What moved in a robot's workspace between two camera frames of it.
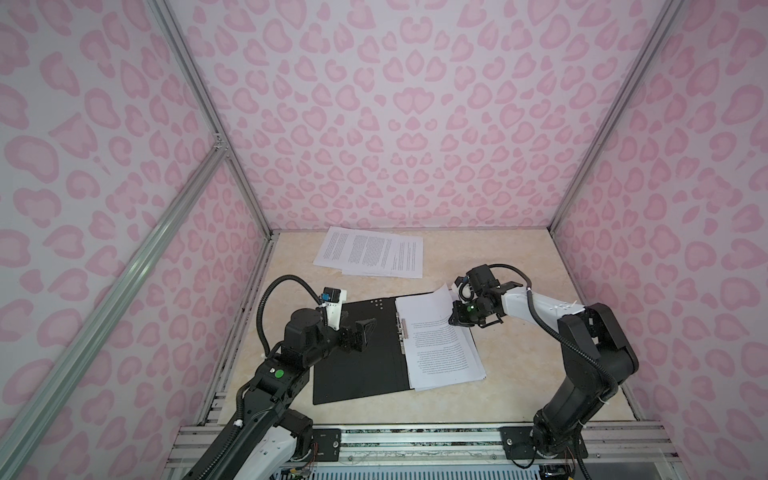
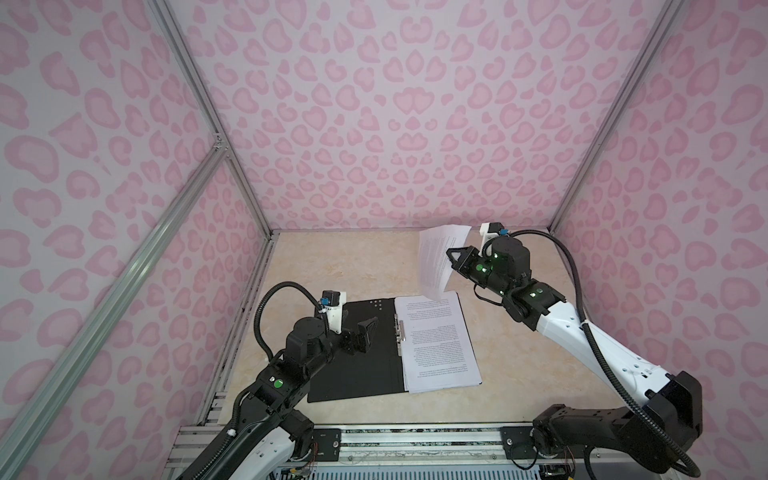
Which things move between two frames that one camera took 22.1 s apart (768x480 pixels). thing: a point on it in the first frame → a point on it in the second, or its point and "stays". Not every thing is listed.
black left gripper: x=360 y=342 stays
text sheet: x=361 y=252 → x=438 y=352
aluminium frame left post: x=220 y=135 stays
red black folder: x=379 y=369 stays
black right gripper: x=459 y=318 → x=464 y=263
